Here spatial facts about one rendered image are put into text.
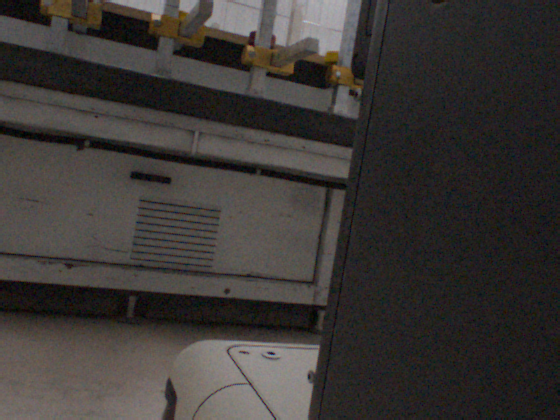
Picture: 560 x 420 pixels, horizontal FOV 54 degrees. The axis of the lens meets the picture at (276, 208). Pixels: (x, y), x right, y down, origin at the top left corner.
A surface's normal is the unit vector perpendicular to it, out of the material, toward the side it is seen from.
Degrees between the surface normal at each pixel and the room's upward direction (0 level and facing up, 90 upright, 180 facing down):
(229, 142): 90
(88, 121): 90
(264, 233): 90
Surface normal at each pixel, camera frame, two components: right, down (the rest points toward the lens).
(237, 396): -0.11, -0.98
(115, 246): 0.33, 0.11
